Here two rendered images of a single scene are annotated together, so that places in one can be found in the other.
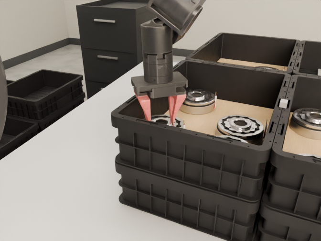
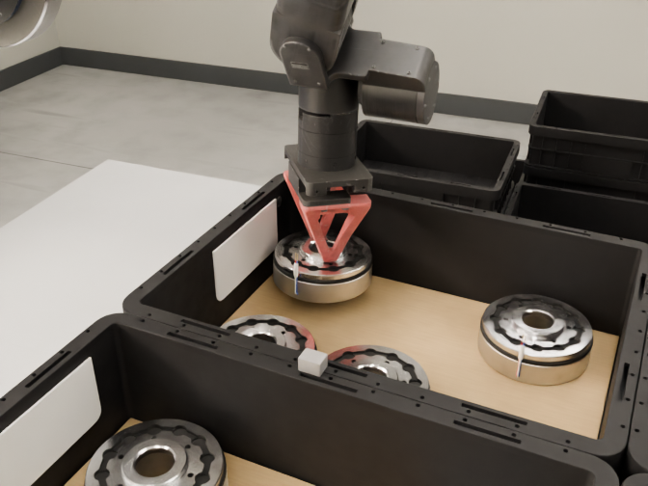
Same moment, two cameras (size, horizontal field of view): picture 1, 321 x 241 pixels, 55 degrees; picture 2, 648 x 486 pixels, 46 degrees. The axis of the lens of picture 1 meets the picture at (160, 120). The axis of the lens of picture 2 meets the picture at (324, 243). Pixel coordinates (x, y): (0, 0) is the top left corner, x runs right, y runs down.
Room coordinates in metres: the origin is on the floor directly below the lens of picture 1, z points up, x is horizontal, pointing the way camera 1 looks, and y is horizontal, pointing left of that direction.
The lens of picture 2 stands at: (0.57, -0.68, 1.29)
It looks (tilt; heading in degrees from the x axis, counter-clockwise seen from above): 30 degrees down; 90
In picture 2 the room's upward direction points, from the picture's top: straight up
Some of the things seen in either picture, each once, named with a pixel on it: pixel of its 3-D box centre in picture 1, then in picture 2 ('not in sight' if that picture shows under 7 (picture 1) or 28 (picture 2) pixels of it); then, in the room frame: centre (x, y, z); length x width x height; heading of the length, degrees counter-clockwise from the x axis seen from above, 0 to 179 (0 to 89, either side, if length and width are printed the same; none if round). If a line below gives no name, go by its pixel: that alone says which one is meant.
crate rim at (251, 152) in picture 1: (212, 95); (403, 285); (0.64, -0.12, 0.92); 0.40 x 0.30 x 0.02; 155
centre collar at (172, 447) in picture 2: not in sight; (154, 464); (0.44, -0.28, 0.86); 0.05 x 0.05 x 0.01
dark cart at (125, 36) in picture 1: (127, 60); not in sight; (2.40, 0.26, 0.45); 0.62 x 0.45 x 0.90; 159
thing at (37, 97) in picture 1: (46, 120); not in sight; (1.55, 0.65, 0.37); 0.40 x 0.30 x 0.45; 159
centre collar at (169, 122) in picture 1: (160, 123); (323, 249); (0.57, 0.00, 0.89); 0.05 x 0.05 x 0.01
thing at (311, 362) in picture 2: (283, 103); (312, 362); (0.56, -0.25, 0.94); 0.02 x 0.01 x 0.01; 155
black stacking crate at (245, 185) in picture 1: (210, 115); (400, 332); (0.64, -0.12, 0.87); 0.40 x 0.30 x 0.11; 155
